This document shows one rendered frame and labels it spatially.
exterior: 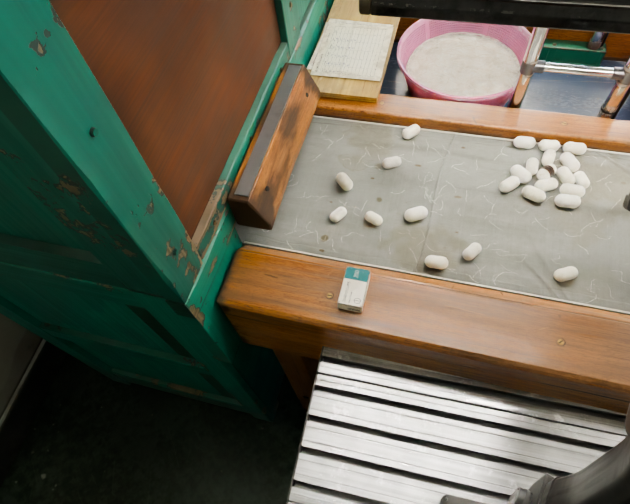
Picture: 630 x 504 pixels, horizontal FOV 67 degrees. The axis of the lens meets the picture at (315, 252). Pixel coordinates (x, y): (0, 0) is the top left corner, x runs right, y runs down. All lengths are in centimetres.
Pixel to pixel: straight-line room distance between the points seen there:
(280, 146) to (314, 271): 20
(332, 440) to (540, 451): 28
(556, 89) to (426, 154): 37
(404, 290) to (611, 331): 27
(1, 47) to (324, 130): 63
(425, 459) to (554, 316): 26
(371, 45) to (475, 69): 21
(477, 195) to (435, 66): 34
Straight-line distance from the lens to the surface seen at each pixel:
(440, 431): 74
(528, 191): 84
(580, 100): 114
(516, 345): 69
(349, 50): 102
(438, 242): 77
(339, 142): 90
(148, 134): 54
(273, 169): 74
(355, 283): 68
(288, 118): 80
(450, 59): 108
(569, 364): 71
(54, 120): 42
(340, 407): 74
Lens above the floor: 139
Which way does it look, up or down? 59 degrees down
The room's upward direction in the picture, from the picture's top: 11 degrees counter-clockwise
